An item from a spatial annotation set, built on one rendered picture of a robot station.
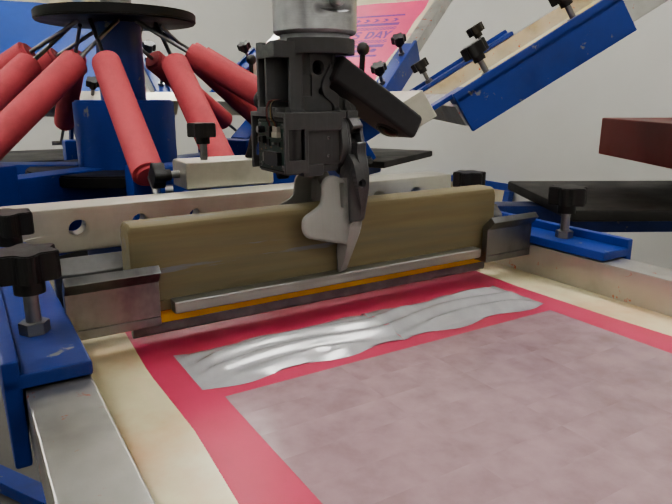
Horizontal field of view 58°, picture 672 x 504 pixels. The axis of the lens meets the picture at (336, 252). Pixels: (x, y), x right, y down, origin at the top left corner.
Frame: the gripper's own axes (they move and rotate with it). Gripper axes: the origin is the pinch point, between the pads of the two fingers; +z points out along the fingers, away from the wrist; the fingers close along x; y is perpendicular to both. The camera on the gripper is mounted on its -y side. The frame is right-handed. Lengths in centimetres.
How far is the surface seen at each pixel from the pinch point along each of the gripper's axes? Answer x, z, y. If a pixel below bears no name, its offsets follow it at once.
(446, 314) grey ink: 10.1, 4.6, -5.8
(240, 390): 12.7, 5.3, 15.8
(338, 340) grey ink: 9.5, 4.9, 5.6
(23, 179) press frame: -68, -1, 22
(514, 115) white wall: -161, -5, -200
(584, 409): 27.4, 5.4, -2.9
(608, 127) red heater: -45, -7, -106
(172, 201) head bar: -21.1, -3.0, 9.9
